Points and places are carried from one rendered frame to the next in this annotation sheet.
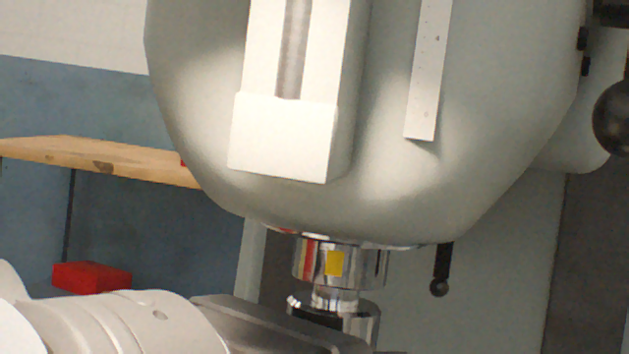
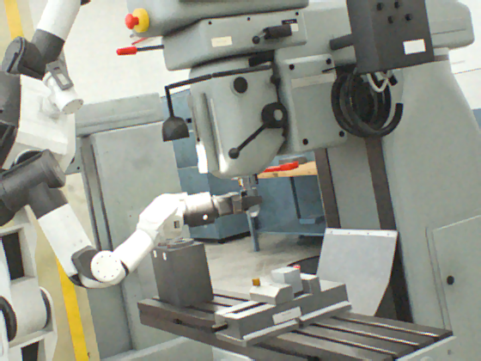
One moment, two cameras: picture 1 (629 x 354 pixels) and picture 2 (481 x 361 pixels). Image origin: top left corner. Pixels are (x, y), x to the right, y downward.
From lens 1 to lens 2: 1.71 m
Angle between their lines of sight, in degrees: 45
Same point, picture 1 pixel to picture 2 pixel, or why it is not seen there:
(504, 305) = (365, 183)
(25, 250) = not seen: outside the picture
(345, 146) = (213, 165)
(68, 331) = (185, 198)
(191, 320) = (206, 195)
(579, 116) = (291, 143)
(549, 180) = (363, 148)
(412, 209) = (228, 172)
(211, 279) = not seen: outside the picture
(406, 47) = (219, 149)
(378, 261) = (247, 180)
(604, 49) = (290, 129)
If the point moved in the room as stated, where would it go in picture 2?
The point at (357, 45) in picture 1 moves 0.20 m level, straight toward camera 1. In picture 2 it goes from (210, 151) to (153, 163)
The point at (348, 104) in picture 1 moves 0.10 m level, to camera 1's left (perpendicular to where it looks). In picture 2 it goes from (211, 160) to (185, 163)
